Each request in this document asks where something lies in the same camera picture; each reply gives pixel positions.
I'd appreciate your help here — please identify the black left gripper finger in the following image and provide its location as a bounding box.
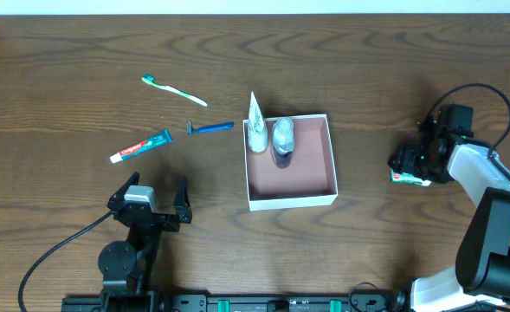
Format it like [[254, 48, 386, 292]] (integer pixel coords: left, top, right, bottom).
[[108, 172, 140, 204], [173, 176, 191, 213]]

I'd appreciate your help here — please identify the green soap bar pack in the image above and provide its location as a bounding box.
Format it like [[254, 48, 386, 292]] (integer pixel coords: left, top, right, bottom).
[[390, 169, 431, 187]]

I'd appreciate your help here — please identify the Colgate toothpaste tube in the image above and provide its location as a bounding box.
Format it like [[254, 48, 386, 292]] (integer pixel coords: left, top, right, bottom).
[[109, 129, 172, 164]]

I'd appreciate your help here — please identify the white Pantene tube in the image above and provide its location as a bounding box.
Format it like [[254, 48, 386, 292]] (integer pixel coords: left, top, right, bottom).
[[247, 93, 268, 153]]

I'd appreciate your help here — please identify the green white toothbrush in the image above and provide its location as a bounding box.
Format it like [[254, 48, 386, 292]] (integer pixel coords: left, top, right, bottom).
[[141, 74, 208, 107]]

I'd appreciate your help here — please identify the clear soap pump bottle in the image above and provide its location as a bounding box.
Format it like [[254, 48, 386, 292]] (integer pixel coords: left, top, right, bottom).
[[272, 117, 294, 169]]

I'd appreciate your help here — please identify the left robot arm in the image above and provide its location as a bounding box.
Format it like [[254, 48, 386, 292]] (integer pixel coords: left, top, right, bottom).
[[98, 172, 192, 296]]

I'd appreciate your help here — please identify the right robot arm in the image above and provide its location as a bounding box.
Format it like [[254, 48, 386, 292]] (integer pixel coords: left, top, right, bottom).
[[388, 104, 510, 311]]

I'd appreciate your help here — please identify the blue disposable razor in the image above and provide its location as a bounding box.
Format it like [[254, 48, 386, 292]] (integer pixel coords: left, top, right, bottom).
[[186, 121, 235, 135]]

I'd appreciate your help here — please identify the white box pink interior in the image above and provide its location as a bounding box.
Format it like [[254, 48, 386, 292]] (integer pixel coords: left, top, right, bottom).
[[242, 114, 339, 211]]

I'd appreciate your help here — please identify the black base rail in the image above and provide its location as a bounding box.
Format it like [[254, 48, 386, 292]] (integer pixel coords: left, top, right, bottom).
[[61, 289, 407, 312]]

